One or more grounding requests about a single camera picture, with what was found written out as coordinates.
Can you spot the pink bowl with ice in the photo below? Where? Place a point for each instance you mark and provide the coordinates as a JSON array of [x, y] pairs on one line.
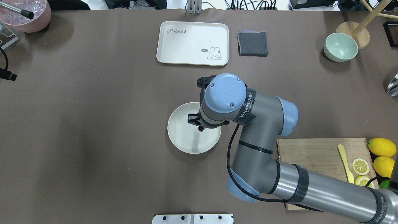
[[27, 16]]

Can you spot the beige round plate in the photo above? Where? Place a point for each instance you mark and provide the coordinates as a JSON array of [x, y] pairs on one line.
[[187, 137]]

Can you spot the aluminium frame post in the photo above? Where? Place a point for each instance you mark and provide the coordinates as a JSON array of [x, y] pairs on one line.
[[194, 7]]

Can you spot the yellow plastic knife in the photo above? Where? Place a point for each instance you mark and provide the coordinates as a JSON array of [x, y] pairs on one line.
[[343, 156]]

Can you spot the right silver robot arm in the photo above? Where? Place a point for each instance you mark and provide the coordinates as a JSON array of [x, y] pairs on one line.
[[253, 173]]

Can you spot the mint green bowl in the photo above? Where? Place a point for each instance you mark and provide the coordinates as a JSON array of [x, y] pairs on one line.
[[339, 47]]

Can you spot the wooden cup stand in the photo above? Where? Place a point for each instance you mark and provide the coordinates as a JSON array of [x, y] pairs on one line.
[[358, 31]]

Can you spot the metal scoop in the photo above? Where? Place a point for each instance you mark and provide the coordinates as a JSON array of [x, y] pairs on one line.
[[392, 87]]

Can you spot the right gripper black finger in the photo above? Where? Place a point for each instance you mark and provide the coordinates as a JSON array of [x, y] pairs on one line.
[[194, 119]]

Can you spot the grey folded cloth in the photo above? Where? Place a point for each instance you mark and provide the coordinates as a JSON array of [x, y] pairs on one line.
[[252, 43]]

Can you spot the lemon slice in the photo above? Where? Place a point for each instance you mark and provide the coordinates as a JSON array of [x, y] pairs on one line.
[[360, 166], [363, 180]]

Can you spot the yellow lemon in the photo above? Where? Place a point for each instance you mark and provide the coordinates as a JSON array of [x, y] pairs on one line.
[[383, 165], [382, 147]]

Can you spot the white rabbit tray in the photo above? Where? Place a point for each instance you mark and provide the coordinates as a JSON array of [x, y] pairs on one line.
[[193, 43]]

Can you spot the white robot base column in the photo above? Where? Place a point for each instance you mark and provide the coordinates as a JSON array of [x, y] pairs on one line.
[[193, 219]]

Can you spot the bamboo cutting board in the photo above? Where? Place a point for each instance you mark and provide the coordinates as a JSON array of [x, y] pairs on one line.
[[321, 155]]

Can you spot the green lime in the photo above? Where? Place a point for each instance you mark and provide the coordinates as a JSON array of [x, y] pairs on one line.
[[384, 184]]

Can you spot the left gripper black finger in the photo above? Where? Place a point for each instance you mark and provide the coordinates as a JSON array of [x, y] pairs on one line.
[[7, 75]]

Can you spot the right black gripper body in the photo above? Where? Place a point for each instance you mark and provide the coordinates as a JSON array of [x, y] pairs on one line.
[[193, 119]]

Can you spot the white wire cup rack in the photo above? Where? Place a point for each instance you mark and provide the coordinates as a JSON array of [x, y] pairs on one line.
[[7, 36]]

